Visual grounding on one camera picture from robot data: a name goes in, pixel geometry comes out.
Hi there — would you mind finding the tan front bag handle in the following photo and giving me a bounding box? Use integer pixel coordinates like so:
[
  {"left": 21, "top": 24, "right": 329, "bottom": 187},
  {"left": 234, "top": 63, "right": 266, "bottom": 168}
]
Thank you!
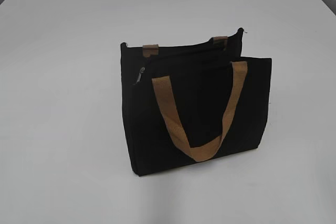
[{"left": 152, "top": 61, "right": 248, "bottom": 162}]

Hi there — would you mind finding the black tote bag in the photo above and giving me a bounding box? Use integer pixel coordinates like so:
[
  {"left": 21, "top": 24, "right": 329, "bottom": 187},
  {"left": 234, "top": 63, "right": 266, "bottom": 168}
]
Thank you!
[{"left": 120, "top": 28, "right": 272, "bottom": 176}]

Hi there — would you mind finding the metal zipper pull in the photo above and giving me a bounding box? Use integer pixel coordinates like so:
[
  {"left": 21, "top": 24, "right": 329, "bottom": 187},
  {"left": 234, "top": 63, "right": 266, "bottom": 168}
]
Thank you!
[{"left": 137, "top": 67, "right": 145, "bottom": 83}]

